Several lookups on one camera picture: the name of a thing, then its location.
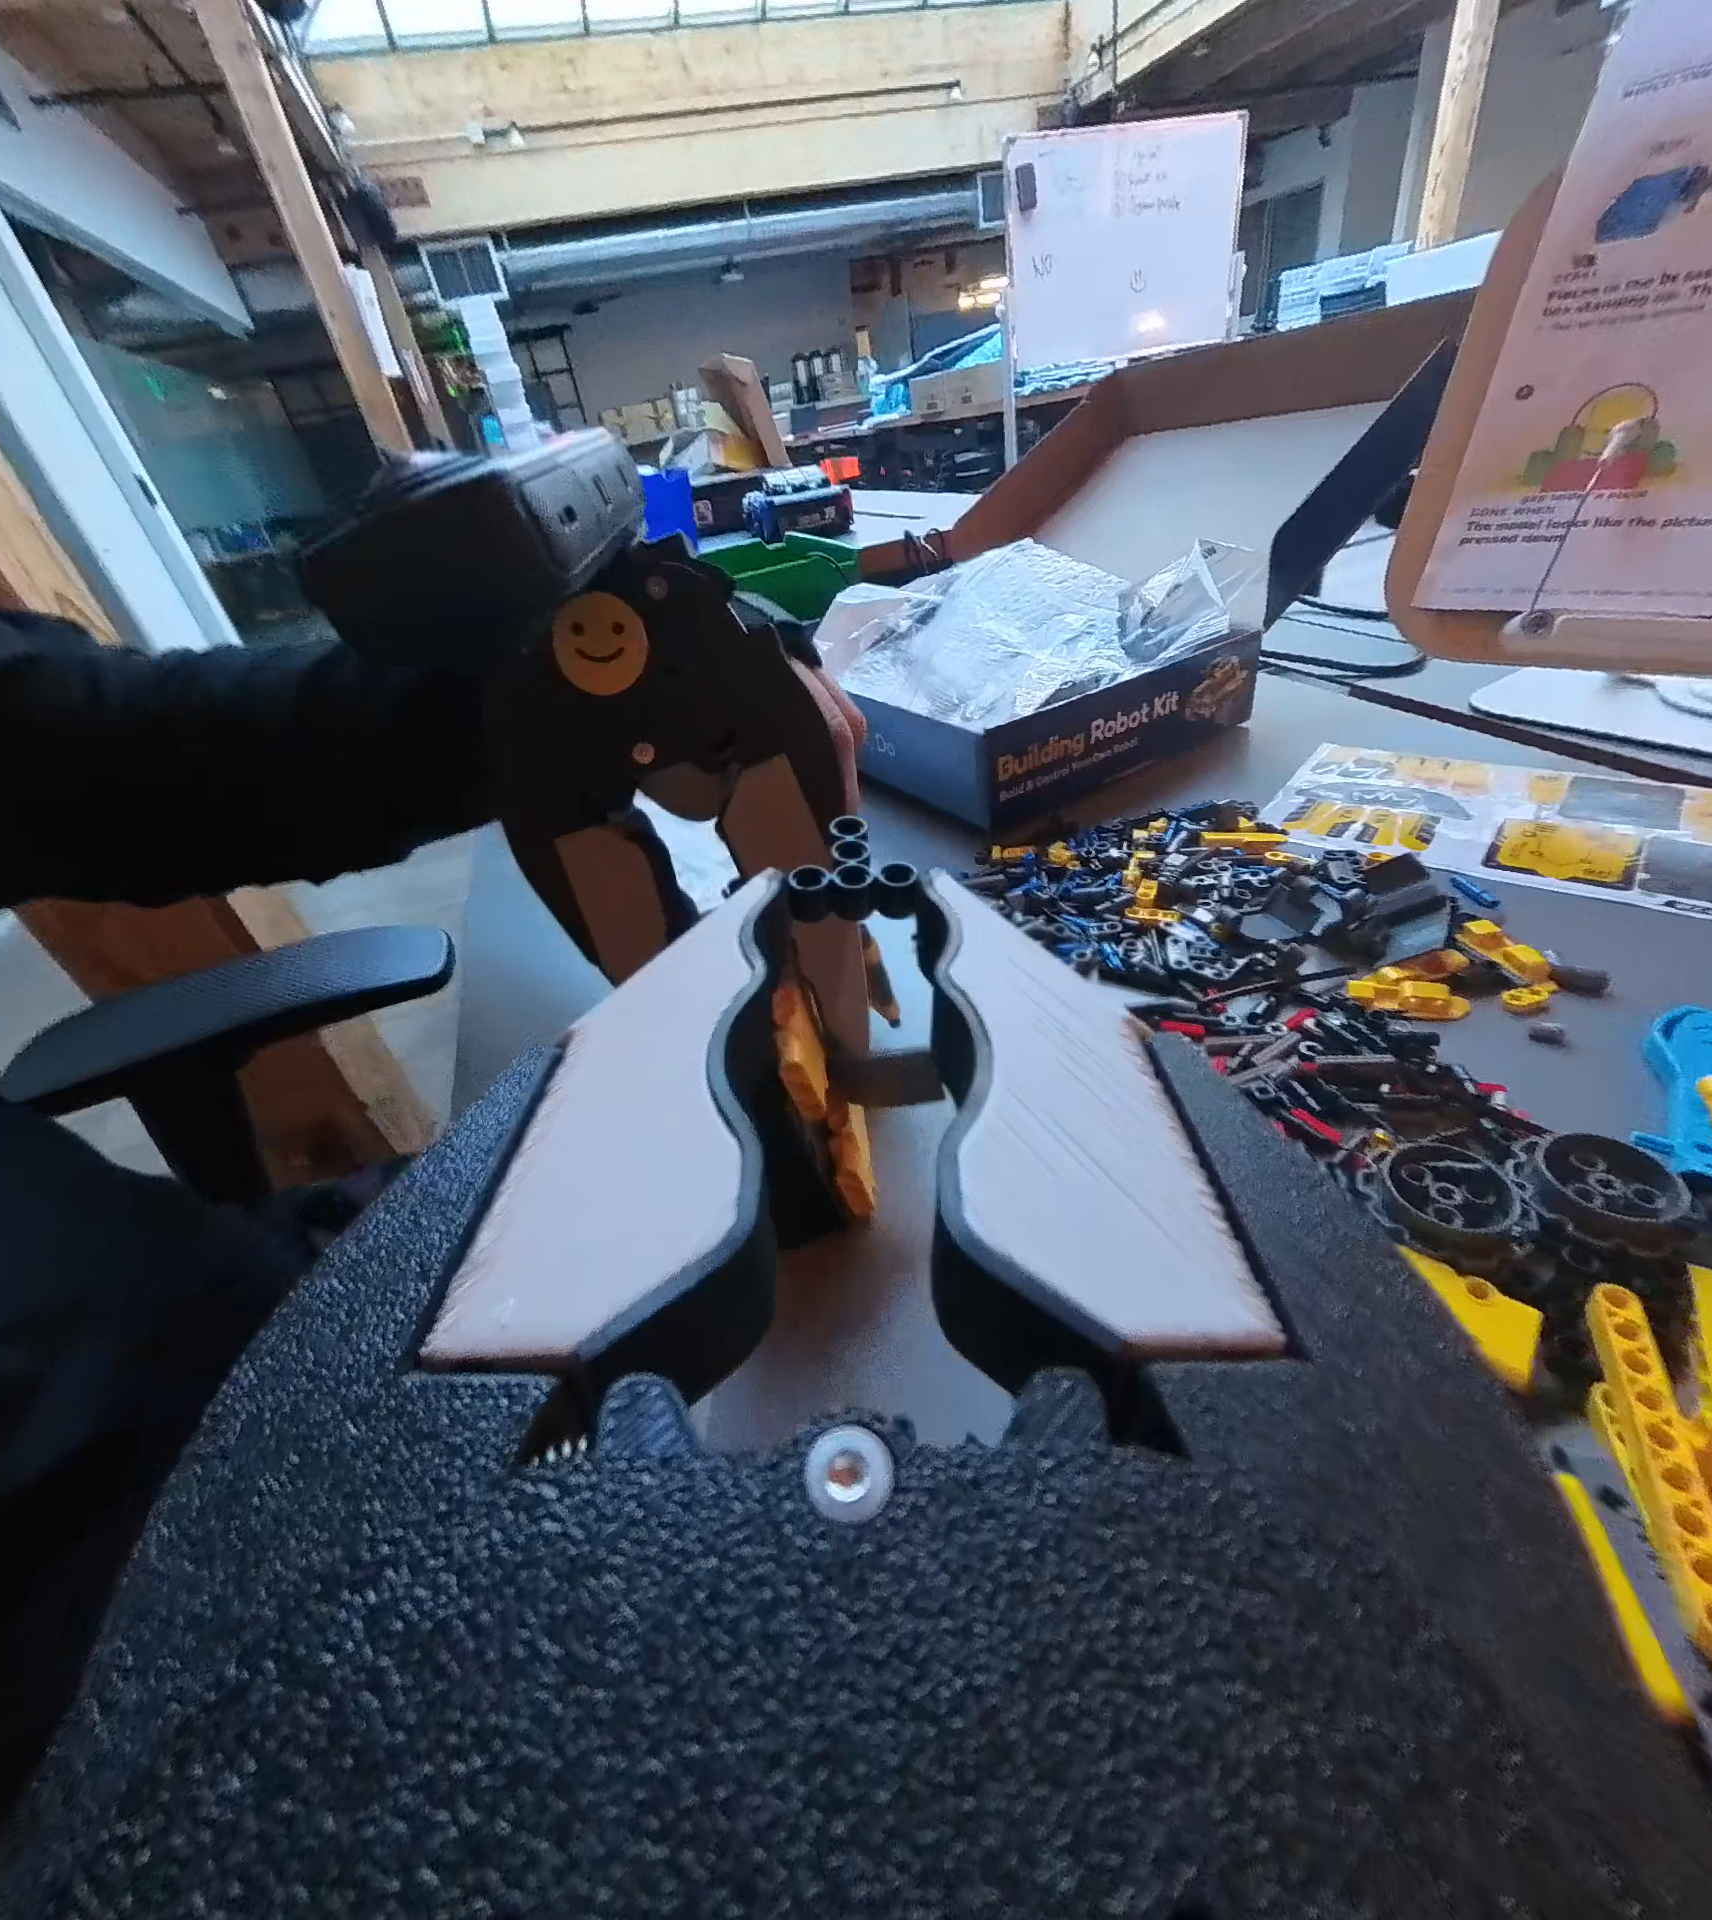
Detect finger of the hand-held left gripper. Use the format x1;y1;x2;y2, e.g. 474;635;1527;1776
714;747;877;1060
553;815;700;989

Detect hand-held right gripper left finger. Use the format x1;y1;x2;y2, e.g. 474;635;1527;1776
421;870;787;1374

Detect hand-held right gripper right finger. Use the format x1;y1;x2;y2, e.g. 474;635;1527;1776
922;870;1295;1365

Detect yellow toy brick vehicle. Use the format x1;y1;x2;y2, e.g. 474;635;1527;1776
767;817;949;1248

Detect grey desk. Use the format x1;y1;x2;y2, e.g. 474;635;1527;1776
450;486;1712;1920

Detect green plastic bin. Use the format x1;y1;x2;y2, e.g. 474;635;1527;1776
698;533;863;632

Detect pile of small brick parts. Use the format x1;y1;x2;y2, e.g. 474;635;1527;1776
968;802;1616;1189

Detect clear plastic bags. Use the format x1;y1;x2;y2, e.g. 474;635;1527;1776
814;540;1256;739

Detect dark blue cardboard kit box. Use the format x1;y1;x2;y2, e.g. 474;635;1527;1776
840;336;1466;835

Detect grey wheel hub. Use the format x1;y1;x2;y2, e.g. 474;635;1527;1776
1372;1140;1534;1271
1523;1133;1699;1255

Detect black office chair armrest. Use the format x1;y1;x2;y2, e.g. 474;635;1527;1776
0;924;456;1203

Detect yellow and grey sticker sheet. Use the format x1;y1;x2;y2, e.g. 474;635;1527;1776
1260;745;1712;930

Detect blue brick separator tool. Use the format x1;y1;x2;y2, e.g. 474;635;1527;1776
1636;1004;1712;1195

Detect yellow and grey brick assembly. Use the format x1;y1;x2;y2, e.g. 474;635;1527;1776
1397;1244;1712;1728

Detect white board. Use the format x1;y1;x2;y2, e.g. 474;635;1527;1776
1001;113;1249;370

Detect white flat pad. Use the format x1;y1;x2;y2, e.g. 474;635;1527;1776
1470;667;1712;774

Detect printed paper sheet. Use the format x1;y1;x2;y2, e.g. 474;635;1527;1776
1414;0;1712;625

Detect black cable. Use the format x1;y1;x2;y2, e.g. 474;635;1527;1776
1268;592;1429;679

